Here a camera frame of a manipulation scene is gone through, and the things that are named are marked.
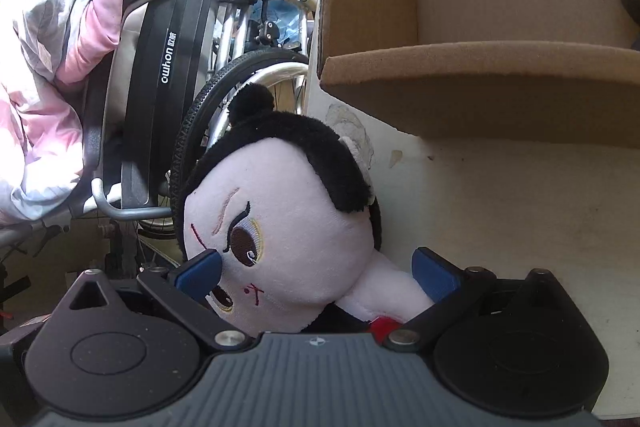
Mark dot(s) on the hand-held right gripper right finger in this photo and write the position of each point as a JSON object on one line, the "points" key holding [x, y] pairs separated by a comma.
{"points": [[435, 274]]}

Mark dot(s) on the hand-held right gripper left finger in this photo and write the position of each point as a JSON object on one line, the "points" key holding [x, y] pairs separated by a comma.
{"points": [[200, 274]]}

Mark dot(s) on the black-haired plush doll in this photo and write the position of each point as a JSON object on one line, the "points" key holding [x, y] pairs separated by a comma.
{"points": [[280, 207]]}

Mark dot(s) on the brown cardboard box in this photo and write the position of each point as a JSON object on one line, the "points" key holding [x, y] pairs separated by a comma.
{"points": [[500, 7]]}

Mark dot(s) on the folded wheelchair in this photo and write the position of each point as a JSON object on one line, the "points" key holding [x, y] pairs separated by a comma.
{"points": [[170, 57]]}

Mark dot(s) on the pink and white blanket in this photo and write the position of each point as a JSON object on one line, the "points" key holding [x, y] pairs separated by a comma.
{"points": [[60, 57]]}

